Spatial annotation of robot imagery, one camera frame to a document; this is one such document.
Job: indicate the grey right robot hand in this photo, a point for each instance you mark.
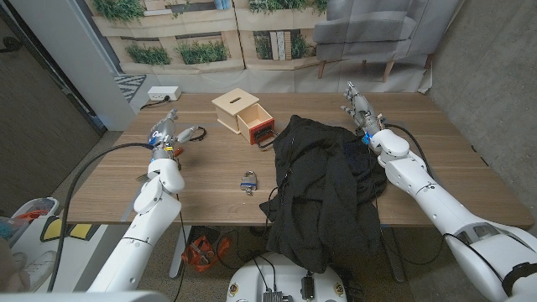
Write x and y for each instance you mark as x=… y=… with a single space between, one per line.
x=363 y=112

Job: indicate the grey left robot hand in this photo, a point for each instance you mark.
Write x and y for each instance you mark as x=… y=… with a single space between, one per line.
x=163 y=134

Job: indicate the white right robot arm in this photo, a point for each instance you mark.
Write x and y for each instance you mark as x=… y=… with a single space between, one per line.
x=415 y=176

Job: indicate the black elastic band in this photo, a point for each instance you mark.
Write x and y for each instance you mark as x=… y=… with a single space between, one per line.
x=205 y=134

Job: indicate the black trousers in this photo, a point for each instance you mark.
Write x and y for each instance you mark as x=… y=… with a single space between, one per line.
x=323 y=189

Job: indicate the wooden box with drawer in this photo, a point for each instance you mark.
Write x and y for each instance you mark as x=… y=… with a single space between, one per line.
x=262 y=128

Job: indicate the person leg brown trousers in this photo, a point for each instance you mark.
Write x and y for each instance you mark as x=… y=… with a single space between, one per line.
x=8 y=272

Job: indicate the white power strip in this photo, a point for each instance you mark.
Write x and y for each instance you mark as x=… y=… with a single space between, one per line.
x=163 y=93

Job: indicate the wooden box with slot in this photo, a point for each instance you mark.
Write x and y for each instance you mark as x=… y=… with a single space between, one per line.
x=235 y=100

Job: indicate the silver blue padlock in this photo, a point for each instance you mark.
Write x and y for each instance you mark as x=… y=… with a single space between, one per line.
x=248 y=181

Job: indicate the white table leg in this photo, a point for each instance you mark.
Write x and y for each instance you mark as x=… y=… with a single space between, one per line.
x=179 y=251

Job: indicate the orange tool bundle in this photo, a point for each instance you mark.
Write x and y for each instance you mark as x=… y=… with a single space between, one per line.
x=197 y=251

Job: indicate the dark wood-grain door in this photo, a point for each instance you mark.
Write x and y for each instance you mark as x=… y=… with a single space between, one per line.
x=38 y=126

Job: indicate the yellow black-edged pad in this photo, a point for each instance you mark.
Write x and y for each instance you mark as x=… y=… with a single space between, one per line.
x=81 y=231

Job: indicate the white plastic bin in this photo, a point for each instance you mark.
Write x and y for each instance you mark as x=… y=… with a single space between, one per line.
x=38 y=207

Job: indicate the dark table leg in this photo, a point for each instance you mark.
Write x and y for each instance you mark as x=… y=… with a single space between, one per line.
x=394 y=260

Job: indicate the clear plastic storage box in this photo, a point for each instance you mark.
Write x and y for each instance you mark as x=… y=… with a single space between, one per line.
x=10 y=228

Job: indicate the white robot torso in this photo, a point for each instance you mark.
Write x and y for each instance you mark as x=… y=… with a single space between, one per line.
x=285 y=277

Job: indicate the white sneaker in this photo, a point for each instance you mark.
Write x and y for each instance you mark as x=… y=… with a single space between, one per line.
x=40 y=268

